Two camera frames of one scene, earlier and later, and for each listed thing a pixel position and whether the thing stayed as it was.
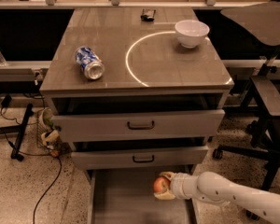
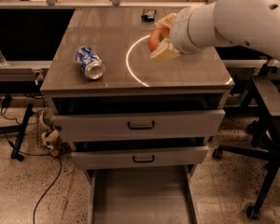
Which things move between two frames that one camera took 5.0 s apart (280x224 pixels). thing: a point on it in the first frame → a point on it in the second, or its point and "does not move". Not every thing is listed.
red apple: (161, 184) → (157, 35)
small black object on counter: (145, 17) does not move
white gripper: (178, 186) → (178, 32)
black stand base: (16, 130) does not move
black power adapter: (7, 101) does not move
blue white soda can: (90, 63) does not move
